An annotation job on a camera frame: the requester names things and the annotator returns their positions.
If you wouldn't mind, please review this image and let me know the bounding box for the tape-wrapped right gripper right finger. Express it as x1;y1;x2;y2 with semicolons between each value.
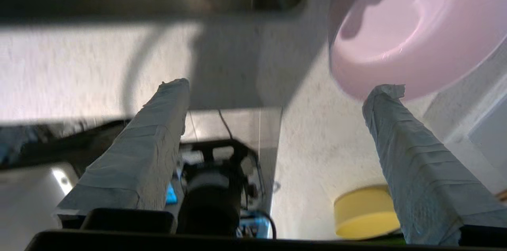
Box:
362;84;507;246

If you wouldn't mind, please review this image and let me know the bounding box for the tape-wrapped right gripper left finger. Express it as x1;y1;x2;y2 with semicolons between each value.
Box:
53;78;191;229

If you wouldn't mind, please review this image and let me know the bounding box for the pink bowl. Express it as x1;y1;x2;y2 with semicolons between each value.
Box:
328;0;507;102

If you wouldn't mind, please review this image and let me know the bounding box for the yellow round sponge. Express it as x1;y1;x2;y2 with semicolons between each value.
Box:
334;184;401;241

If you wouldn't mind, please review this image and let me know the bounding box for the robot wheeled base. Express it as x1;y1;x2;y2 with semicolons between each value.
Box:
174;139;278;240

